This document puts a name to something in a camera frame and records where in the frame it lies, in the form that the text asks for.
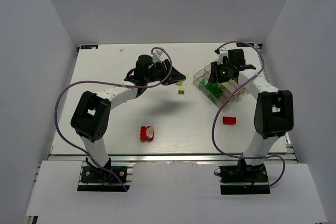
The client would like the lime small lego brick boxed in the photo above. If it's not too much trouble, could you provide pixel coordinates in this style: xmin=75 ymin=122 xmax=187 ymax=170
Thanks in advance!
xmin=178 ymin=87 xmax=185 ymax=94

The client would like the red flower lego block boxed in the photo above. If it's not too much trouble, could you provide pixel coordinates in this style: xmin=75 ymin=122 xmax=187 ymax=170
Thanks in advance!
xmin=140 ymin=126 xmax=154 ymax=142

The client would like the green long lego brick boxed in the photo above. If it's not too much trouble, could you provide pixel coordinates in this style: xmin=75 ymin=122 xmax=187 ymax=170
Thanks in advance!
xmin=205 ymin=82 xmax=224 ymax=102

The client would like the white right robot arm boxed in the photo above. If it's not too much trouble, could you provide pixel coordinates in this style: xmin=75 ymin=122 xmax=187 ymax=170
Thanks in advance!
xmin=209 ymin=49 xmax=294 ymax=167

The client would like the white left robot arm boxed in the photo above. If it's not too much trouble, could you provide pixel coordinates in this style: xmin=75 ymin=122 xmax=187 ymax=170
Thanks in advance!
xmin=70 ymin=55 xmax=186 ymax=169

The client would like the clear compartment organizer tray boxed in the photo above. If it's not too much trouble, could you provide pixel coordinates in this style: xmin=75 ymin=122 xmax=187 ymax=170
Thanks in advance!
xmin=193 ymin=64 xmax=239 ymax=108

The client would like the blue table label right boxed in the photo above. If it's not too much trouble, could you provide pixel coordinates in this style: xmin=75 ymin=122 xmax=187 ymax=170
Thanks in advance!
xmin=236 ymin=42 xmax=255 ymax=47

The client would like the blue table label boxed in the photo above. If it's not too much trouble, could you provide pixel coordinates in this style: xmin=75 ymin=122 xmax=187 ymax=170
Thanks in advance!
xmin=80 ymin=45 xmax=98 ymax=50
xmin=236 ymin=42 xmax=255 ymax=47

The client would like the red flat lego brick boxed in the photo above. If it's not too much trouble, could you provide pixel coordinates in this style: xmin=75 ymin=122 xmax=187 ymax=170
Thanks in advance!
xmin=223 ymin=116 xmax=237 ymax=125

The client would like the blue table label left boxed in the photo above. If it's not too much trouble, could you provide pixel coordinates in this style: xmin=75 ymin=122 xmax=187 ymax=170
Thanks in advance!
xmin=80 ymin=45 xmax=98 ymax=50

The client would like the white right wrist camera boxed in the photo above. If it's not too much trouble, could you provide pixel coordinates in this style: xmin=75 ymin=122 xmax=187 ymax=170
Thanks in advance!
xmin=214 ymin=48 xmax=228 ymax=65

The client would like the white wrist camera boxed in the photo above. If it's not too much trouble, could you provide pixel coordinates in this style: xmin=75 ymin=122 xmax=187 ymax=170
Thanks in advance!
xmin=151 ymin=48 xmax=163 ymax=63
xmin=214 ymin=48 xmax=228 ymax=65

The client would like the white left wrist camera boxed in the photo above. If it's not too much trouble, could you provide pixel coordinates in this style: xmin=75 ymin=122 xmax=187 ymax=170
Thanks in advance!
xmin=151 ymin=48 xmax=163 ymax=63

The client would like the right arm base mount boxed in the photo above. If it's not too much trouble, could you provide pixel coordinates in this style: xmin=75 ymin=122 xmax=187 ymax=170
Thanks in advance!
xmin=214 ymin=159 xmax=270 ymax=195

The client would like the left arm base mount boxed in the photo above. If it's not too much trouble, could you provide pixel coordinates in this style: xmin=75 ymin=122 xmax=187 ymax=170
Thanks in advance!
xmin=77 ymin=164 xmax=133 ymax=193

